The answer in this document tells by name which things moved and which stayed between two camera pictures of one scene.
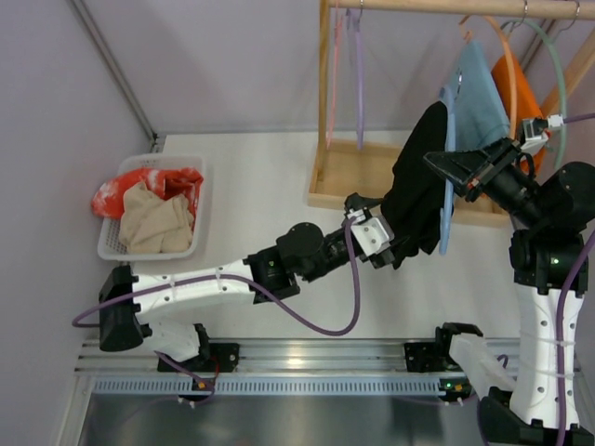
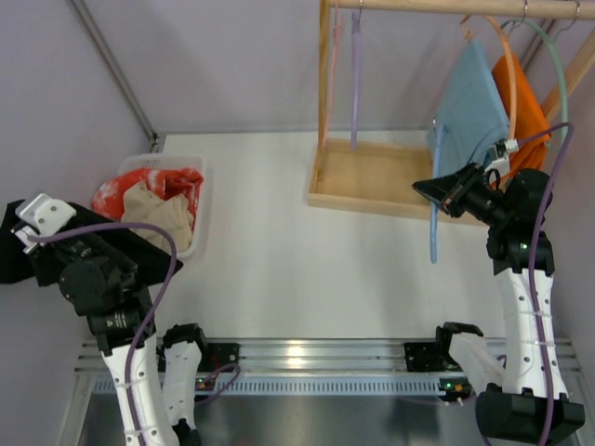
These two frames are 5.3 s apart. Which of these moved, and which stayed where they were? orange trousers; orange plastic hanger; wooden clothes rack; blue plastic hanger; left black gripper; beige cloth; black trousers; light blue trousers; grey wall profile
Moved: black trousers; left black gripper; blue plastic hanger
Stayed: grey wall profile; light blue trousers; wooden clothes rack; orange plastic hanger; beige cloth; orange trousers
